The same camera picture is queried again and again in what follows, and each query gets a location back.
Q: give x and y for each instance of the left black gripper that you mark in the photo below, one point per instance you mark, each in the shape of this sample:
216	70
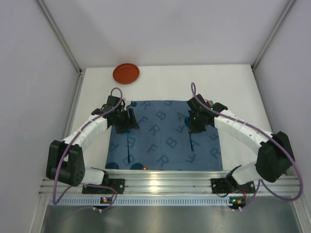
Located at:
127	124

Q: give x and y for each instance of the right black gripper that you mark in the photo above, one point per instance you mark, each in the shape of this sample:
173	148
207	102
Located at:
195	126

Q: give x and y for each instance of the blue metallic fork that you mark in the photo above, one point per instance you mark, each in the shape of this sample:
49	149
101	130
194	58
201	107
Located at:
128	151

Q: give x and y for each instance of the blue metallic spoon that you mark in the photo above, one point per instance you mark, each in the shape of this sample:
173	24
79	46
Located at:
187	123

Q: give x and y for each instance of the blue lettered placemat cloth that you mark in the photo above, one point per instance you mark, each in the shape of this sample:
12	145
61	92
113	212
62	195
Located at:
162	141

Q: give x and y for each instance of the orange-red plate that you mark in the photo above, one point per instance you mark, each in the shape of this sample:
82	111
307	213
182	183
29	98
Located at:
126	73

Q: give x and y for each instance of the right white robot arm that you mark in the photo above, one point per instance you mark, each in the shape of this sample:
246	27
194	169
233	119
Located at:
273	150

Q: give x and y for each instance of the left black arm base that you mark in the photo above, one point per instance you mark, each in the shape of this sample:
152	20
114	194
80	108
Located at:
113	186

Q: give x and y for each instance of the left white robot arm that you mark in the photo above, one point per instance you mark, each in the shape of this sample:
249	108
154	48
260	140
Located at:
66	157

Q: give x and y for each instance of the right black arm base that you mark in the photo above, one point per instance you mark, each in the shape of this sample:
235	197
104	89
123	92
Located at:
221	186

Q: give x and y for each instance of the left corner frame post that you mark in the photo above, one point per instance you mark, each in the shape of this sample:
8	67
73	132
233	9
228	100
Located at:
57	32

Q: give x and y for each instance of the corner frame post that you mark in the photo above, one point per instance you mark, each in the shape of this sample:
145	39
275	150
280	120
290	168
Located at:
273	33
57	32

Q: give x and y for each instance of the perforated cable duct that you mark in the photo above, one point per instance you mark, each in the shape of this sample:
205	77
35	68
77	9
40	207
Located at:
151	201

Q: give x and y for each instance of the right corner frame post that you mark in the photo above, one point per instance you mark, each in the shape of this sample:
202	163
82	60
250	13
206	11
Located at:
273	33

